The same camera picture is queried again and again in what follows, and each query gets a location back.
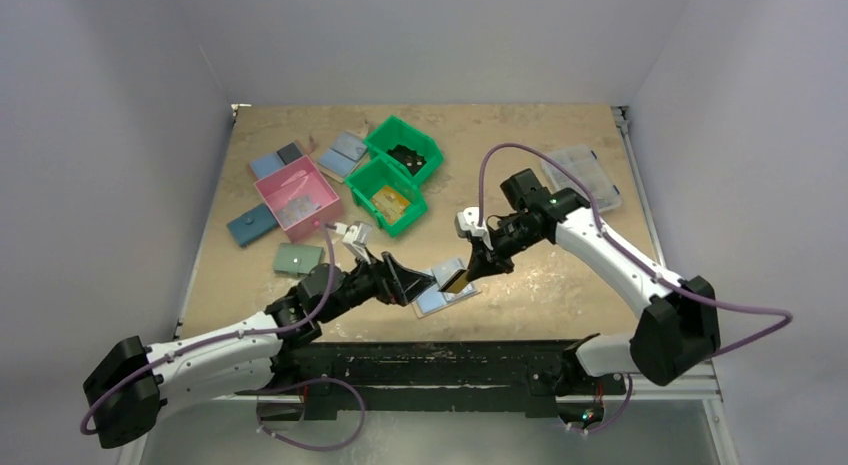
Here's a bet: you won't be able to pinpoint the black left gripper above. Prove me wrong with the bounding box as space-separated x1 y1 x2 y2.
319 246 434 323

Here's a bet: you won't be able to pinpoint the beige leather card holder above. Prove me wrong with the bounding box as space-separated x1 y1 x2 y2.
413 257 480 318

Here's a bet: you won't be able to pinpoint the yellow card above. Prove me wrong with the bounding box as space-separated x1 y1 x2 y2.
370 185 410 225
439 268 470 295

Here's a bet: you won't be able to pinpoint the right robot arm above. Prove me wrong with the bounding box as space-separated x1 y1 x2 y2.
455 169 721 392

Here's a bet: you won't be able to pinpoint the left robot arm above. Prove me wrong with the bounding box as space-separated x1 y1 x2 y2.
79 252 436 449

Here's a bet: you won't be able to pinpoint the yellow card in bin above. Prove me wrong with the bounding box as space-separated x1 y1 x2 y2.
370 185 410 225

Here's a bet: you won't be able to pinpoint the green bin with yellow card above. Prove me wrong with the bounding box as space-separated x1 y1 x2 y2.
345 157 428 238

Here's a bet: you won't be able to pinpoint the green closed card holder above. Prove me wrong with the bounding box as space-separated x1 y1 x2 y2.
272 243 325 276

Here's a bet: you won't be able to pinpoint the light blue open card holder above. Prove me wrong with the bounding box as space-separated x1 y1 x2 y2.
317 131 367 183

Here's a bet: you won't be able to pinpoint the dark blue closed card holder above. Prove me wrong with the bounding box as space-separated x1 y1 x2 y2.
227 204 279 248

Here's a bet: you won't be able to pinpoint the blue grey open card holder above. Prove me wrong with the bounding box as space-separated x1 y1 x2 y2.
248 141 304 180

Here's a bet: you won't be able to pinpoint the black parts in bin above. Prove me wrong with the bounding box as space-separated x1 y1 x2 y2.
388 144 427 177

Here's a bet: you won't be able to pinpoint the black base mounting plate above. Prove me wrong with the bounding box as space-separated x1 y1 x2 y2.
258 340 626 421

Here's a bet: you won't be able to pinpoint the pink box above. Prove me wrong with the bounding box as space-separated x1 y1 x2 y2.
254 156 344 242

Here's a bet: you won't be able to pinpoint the green bin with black parts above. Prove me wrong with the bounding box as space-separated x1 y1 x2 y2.
364 116 444 186

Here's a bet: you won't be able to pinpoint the clear plastic screw organizer box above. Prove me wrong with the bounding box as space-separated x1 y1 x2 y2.
540 144 622 213

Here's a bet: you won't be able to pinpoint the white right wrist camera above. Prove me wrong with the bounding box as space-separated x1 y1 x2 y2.
454 206 491 242

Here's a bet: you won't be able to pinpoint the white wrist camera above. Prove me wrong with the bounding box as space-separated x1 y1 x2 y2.
330 221 372 264
454 206 491 242

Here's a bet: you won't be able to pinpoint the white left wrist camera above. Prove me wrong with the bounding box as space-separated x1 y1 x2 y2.
330 221 372 264

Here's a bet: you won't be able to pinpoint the aluminium frame rail right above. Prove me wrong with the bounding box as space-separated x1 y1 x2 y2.
611 106 666 265

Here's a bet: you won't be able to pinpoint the aluminium frame rail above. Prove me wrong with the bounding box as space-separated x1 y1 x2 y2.
118 390 740 464
611 106 666 265

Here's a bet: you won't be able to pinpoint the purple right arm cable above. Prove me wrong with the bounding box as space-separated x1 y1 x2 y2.
478 142 794 437

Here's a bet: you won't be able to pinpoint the aluminium front frame rail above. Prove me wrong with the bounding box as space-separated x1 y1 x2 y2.
118 390 740 464

